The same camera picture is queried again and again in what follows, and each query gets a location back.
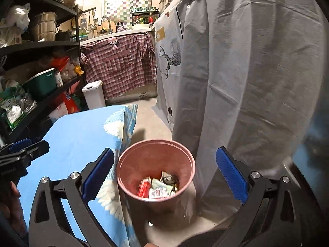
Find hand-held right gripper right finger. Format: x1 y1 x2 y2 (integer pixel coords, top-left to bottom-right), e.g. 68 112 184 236
215 146 301 247

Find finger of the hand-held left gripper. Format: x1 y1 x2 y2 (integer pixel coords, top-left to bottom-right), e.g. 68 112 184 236
0 138 33 157
15 140 50 171

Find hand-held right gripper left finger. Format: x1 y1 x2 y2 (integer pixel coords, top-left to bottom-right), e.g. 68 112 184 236
29 148 115 247

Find pink plastic bin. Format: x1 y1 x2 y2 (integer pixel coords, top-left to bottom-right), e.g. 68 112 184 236
116 139 196 213

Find red carton box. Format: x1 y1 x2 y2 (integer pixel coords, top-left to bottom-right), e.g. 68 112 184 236
137 181 151 198

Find red white crushed carton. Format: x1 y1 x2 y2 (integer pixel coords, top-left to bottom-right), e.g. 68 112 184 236
149 187 168 199

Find person's left hand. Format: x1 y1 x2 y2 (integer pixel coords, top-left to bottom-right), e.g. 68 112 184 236
0 181 28 237

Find green packaged food bags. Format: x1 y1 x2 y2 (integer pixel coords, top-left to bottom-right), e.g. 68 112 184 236
0 85 38 130

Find blue patterned tablecloth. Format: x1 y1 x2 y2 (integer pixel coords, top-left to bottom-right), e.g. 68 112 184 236
17 104 139 247

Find red white rice sack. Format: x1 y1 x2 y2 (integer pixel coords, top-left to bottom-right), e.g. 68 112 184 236
49 93 83 124

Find green storage box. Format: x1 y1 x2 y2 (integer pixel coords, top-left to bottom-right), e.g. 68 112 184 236
23 67 57 94

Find white pedal bin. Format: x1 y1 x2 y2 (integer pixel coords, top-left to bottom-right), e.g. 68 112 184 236
82 80 106 110

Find bag of garlic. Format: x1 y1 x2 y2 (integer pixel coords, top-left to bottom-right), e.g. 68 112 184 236
60 62 78 79

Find orange red packaging bag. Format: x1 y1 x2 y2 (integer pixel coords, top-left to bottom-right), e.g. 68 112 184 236
50 57 70 70

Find black metal shelf rack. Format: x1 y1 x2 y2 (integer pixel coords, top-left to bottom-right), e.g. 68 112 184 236
0 0 88 144

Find grey cloth cover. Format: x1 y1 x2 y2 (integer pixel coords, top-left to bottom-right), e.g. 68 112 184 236
172 0 327 219

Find red plaid shirt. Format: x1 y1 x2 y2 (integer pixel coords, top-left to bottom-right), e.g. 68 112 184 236
80 32 157 99

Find deer printed cloth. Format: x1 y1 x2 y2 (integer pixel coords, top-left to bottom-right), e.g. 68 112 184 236
152 1 185 132

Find dark cooking pot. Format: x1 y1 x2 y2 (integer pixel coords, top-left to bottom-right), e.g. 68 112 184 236
55 30 72 42

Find stacked steel pots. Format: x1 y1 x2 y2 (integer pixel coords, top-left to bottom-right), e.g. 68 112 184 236
32 12 57 42

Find white plastic bag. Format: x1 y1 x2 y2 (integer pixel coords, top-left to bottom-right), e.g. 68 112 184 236
5 4 31 31

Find wooden cutting board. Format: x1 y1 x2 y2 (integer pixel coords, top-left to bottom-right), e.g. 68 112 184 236
94 21 117 37

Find hanging kitchen utensils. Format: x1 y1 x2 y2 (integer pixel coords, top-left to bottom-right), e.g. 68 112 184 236
80 8 99 33

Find white kitchen counter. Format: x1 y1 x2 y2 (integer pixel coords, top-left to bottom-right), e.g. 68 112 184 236
80 0 221 44

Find chrome kitchen faucet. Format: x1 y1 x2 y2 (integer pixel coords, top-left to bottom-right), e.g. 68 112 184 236
100 16 112 34

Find black spice rack with bottles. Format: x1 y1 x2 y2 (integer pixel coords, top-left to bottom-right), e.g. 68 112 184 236
131 6 160 26

